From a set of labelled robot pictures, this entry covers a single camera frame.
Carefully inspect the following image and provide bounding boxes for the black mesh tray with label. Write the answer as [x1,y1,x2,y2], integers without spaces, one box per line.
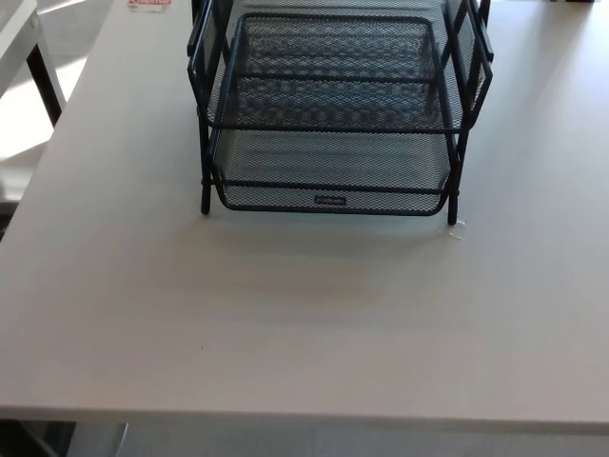
[207,12,454,216]

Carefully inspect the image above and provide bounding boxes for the clear tape piece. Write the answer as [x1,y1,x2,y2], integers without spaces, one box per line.
[440,216,471,241]

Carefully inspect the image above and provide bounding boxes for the white side table black legs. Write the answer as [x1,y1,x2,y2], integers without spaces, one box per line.
[0,0,68,123]

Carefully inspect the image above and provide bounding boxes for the black metal tray rack frame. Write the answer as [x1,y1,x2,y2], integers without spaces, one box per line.
[187,0,495,227]

